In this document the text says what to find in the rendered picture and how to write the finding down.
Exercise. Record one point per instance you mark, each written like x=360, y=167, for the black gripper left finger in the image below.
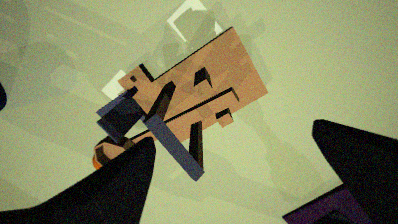
x=114, y=194

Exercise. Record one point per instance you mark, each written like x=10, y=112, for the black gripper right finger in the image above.
x=367, y=164

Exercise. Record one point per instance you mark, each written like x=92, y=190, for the orange ball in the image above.
x=96, y=164

